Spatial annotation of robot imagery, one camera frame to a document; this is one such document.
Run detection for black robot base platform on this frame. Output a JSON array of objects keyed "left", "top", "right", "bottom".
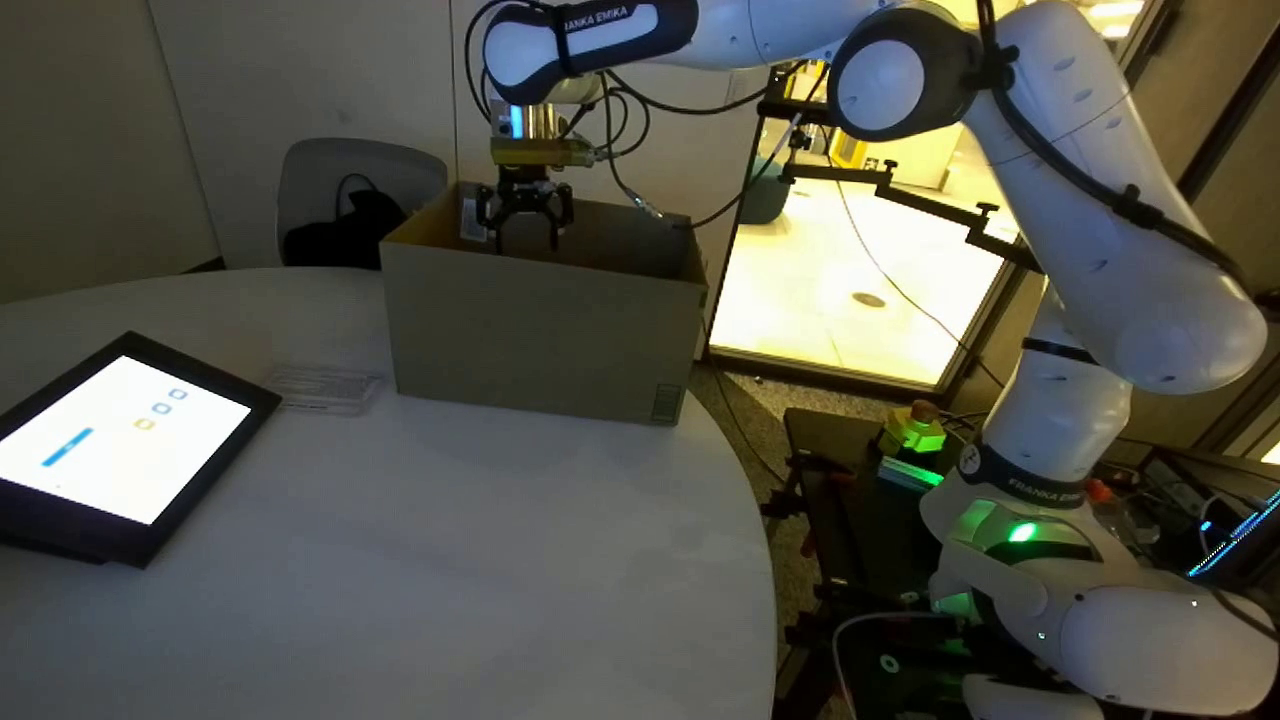
[{"left": 763, "top": 396, "right": 1280, "bottom": 720}]

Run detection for clear plastic container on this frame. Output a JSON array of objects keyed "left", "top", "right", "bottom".
[{"left": 272, "top": 358, "right": 393, "bottom": 418}]

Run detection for grey chair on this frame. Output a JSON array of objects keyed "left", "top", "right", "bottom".
[{"left": 272, "top": 137, "right": 454, "bottom": 278}]

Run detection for brown cardboard box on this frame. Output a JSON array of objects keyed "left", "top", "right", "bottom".
[{"left": 378, "top": 181, "right": 711, "bottom": 433}]

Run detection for black bag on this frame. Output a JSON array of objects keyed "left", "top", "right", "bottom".
[{"left": 278, "top": 185, "right": 412, "bottom": 278}]

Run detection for black camera boom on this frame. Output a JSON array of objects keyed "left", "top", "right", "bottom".
[{"left": 756, "top": 87, "right": 1047, "bottom": 278}]

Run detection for blue edged screen device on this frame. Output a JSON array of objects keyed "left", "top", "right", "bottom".
[{"left": 1179, "top": 479, "right": 1280, "bottom": 587}]

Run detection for emergency stop button box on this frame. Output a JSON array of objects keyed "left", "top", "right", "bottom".
[{"left": 879, "top": 407, "right": 953, "bottom": 464}]

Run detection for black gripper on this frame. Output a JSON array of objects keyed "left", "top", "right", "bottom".
[{"left": 471, "top": 165, "right": 582, "bottom": 255}]

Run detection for black tablet lit screen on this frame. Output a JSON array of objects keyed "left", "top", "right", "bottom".
[{"left": 0, "top": 328, "right": 283, "bottom": 574}]

